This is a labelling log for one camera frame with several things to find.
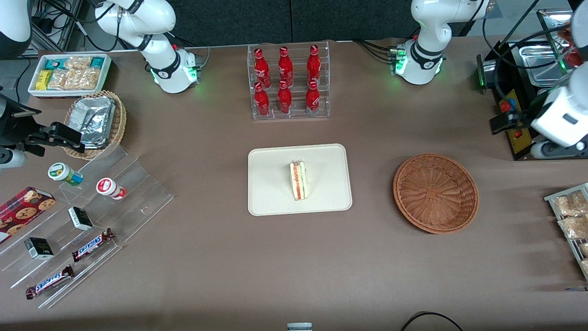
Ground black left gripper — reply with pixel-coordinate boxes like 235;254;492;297
489;109;535;136

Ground triangular sandwich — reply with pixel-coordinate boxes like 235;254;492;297
288;160;310;202

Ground light tan wicker basket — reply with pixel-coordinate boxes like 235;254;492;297
63;90;128;161

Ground brown round wicker basket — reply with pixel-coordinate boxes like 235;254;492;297
393;153;480;235

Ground cream rectangular plastic tray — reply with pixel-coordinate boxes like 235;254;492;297
248;143;353;217

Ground silver foil wrapped package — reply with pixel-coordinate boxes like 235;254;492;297
68;96;117;138
81;135;112;149

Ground black food warmer machine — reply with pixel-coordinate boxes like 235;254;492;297
476;0;588;162

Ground green lid yogurt cup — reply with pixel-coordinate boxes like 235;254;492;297
48;162;85;187

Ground grey box with green light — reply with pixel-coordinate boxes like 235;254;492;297
476;54;499;89

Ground clear bag of nut snacks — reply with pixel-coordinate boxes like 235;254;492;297
73;68;102;91
47;70;77;91
64;56;93;71

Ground white rectangular snack bin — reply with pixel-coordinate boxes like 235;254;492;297
28;53;113;99

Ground red lid yogurt cup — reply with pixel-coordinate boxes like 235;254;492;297
96;177;127;201

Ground steel warmer pan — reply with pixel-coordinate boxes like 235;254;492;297
520;43;575;88

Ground small black carton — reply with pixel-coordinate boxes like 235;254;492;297
68;206;94;232
24;237;55;261

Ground red cookie box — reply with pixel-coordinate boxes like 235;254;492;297
0;186;57;245

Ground clear acrylic stepped stand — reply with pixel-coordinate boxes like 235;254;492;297
0;198;123;310
54;144;175;244

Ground Snickers chocolate bar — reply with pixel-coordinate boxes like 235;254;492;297
72;228;116;263
25;265;75;300

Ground red cola bottle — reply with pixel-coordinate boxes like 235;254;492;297
305;80;321;116
278;46;294;88
277;80;293;115
254;82;271;117
306;44;322;86
254;48;272;89

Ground clear acrylic bottle rack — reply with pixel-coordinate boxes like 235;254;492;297
247;40;331;121

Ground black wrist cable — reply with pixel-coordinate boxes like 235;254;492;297
481;17;576;116

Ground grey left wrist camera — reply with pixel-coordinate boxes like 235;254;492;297
530;141;588;161

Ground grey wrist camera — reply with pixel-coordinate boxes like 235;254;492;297
0;149;28;169
530;141;588;161

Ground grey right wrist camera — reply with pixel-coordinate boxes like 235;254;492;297
0;149;28;169

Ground aluminium frame rack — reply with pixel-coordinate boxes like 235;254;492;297
28;0;88;56

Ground black arm base cable bundle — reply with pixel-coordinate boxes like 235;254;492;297
351;38;396;63
171;31;211;68

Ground black looped cable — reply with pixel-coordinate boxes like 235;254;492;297
399;311;465;331

